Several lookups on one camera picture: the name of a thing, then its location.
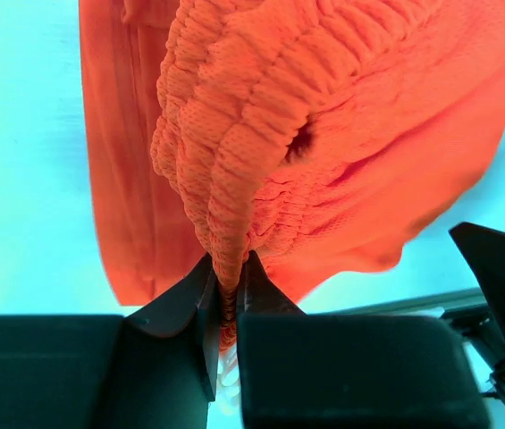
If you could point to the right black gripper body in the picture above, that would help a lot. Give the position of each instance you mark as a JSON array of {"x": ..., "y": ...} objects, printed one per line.
[{"x": 478, "y": 326}]

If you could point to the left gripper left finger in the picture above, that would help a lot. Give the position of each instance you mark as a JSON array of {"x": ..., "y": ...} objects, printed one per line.
[{"x": 155, "y": 368}]

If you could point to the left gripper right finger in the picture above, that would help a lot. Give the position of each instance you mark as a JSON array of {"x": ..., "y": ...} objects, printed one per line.
[{"x": 347, "y": 371}]

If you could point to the orange shorts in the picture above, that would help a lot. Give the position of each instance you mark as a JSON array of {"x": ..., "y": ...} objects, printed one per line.
[{"x": 321, "y": 135}]

